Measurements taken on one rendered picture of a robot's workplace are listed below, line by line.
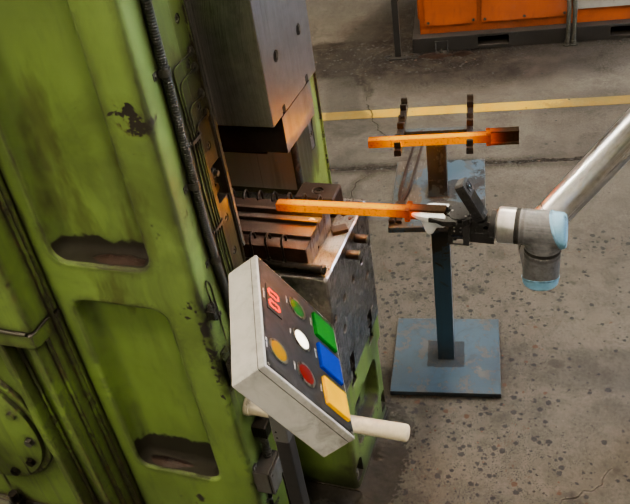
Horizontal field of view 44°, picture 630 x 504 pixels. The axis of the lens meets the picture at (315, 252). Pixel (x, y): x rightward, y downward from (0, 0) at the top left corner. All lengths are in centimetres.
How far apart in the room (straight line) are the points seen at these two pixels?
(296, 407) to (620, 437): 159
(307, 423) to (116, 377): 87
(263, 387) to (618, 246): 244
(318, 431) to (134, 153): 67
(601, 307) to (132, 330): 194
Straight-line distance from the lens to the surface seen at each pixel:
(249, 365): 145
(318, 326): 171
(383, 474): 273
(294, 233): 208
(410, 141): 234
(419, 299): 333
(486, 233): 200
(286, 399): 148
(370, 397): 275
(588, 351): 313
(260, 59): 172
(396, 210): 201
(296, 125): 192
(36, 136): 186
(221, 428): 216
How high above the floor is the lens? 218
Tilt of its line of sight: 37 degrees down
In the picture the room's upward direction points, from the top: 10 degrees counter-clockwise
